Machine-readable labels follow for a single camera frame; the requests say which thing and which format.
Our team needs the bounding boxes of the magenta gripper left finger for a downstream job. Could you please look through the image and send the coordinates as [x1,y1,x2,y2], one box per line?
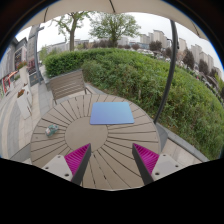
[41,143,92,187]

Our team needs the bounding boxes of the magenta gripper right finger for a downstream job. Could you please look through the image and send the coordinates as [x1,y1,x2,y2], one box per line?
[131,142,185,186]

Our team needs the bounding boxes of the blue mouse pad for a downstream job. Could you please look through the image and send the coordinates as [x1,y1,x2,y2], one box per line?
[90,102,134,125]

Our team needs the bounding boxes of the green trimmed hedge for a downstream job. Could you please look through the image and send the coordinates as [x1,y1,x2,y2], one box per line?
[45,48,224,160]

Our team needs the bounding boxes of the brown slatted outdoor chair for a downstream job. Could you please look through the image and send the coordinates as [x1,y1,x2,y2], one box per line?
[49,69,92,104]

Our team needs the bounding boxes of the white planter box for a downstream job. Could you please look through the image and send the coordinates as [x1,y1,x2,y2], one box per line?
[17,84,32,119]

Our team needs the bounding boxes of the dark curved umbrella pole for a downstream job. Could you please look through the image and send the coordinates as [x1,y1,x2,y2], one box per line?
[153,19,179,125]

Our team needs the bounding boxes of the grey street sign pole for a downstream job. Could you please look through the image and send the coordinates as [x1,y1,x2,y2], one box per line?
[34,25,44,84]

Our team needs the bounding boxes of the beige patio umbrella canopy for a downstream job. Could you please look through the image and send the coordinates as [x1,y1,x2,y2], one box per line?
[21,0,208,40]

